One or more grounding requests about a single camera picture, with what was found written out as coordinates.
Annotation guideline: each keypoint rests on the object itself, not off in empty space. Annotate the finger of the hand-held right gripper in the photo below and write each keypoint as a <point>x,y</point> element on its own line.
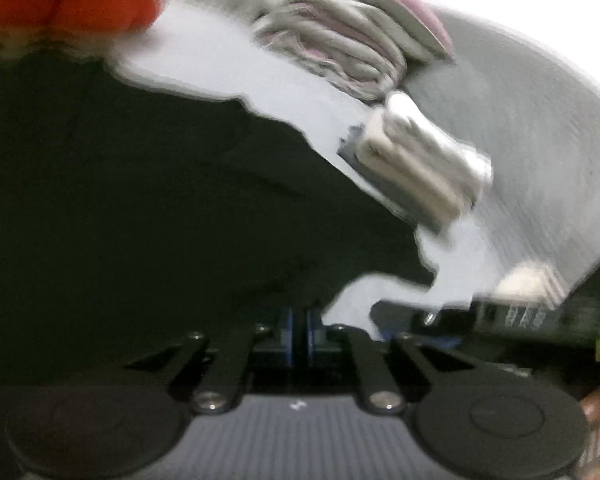
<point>432,344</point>
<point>405,317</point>

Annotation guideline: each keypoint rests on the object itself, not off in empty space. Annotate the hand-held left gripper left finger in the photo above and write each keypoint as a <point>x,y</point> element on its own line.
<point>287,337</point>

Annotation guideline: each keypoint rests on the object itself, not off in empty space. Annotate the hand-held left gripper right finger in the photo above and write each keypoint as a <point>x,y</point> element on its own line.
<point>312,337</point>

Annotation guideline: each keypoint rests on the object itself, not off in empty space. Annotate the black garment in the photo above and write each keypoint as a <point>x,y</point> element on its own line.
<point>130,185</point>

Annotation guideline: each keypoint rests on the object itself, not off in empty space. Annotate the cream fleece garment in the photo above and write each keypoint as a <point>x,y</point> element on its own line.
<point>527,285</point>

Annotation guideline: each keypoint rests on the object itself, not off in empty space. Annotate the folded beige garment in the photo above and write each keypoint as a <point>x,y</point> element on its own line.
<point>410,180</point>

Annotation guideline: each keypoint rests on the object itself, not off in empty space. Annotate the folded white garment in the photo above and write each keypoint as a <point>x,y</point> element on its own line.
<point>440,150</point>

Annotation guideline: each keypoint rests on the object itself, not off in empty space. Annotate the grey quilted blanket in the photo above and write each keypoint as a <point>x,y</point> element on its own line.
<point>540,135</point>

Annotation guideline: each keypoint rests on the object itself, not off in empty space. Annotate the folded white pink quilt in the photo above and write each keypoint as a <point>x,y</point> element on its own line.
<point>330,40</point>

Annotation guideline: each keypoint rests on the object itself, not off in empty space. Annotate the pink grey pillow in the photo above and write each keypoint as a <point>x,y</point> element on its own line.
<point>410,10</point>

